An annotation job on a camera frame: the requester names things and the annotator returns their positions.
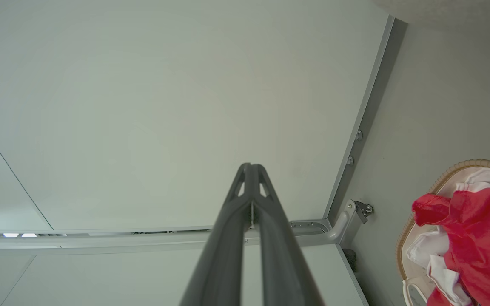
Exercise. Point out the white fabric basket liner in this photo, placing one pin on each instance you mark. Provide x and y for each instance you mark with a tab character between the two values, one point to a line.
428	246

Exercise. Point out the grey table leg with caster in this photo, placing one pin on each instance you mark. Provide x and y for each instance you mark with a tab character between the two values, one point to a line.
343	225

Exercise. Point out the grey metal partition post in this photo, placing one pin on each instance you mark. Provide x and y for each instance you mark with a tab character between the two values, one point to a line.
368	110

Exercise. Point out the small grey caster wheel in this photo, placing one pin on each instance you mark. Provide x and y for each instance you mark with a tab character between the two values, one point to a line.
366	209

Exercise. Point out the red garment with white lining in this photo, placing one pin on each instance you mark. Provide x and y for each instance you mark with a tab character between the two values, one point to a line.
434	301

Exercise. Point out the plain red garment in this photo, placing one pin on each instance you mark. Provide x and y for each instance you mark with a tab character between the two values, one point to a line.
483	238

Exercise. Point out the small black floor foot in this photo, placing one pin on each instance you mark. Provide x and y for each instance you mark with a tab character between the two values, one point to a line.
349	259

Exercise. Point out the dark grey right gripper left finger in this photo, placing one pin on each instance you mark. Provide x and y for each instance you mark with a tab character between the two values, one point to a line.
223	255

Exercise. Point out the grey metal partition floor rail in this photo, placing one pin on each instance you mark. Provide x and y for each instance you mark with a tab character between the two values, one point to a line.
100	242

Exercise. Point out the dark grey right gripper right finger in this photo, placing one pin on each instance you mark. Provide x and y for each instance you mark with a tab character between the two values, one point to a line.
283	263

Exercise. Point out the wicker rimmed white laundry basket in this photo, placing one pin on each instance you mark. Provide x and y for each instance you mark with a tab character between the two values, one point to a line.
470	162

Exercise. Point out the silver frame bolt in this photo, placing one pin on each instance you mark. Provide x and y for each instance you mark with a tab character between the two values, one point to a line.
350	160
359	135

